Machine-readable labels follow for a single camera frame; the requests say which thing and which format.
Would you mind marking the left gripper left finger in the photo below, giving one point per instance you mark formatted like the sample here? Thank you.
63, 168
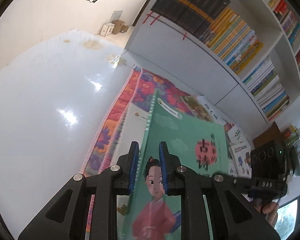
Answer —
83, 201

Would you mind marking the rabbit slope picture book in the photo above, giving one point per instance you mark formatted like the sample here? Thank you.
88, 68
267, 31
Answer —
197, 109

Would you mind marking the mixed upright book row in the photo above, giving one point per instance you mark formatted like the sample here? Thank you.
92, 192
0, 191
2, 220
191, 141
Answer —
265, 86

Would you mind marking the green potted plant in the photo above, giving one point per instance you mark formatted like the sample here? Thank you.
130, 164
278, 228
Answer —
292, 135

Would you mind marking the upper shelf colourful books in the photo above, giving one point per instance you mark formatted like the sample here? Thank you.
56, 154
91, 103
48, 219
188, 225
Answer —
290, 22

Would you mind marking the brown wooden cabinet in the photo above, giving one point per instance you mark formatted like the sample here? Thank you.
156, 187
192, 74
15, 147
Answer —
272, 133

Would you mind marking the white dotted children book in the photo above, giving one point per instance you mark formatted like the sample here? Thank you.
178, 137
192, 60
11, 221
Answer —
240, 154

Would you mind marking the cardboard boxes on floor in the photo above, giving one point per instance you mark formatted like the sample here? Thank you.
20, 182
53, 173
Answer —
115, 26

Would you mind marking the white calligraphy book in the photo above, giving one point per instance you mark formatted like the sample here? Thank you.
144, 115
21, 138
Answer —
218, 116

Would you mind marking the white bookshelf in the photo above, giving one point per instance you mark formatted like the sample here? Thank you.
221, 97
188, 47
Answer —
163, 47

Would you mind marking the person right hand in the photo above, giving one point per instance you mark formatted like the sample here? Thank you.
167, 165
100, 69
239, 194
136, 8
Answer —
270, 210

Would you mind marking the floral quilted mat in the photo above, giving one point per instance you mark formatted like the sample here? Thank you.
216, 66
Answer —
138, 90

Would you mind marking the black book set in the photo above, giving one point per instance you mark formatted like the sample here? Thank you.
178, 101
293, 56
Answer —
194, 16

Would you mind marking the white bucket classics book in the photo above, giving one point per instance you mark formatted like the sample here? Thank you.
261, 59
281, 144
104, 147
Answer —
126, 154

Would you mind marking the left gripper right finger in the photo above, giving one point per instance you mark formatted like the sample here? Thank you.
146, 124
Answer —
211, 207

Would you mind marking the teal green cover book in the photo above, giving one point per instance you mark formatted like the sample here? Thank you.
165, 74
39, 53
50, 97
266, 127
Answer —
171, 139

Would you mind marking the yellow orange book row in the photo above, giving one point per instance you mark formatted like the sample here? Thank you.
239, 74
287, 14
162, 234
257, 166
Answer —
232, 40

